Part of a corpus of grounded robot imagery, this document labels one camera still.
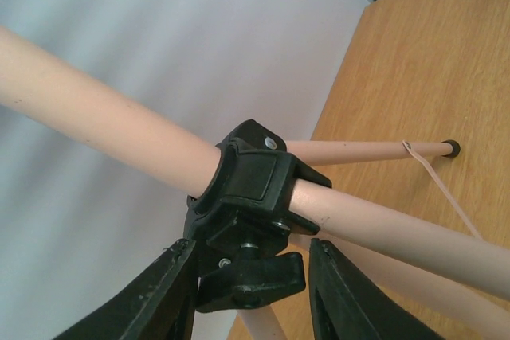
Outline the pink music stand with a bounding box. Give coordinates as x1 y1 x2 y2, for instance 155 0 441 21
1 29 509 339

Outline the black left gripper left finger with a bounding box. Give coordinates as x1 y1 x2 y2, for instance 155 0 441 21
57 239 198 339

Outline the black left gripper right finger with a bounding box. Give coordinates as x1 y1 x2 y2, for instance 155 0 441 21
309 239 442 340

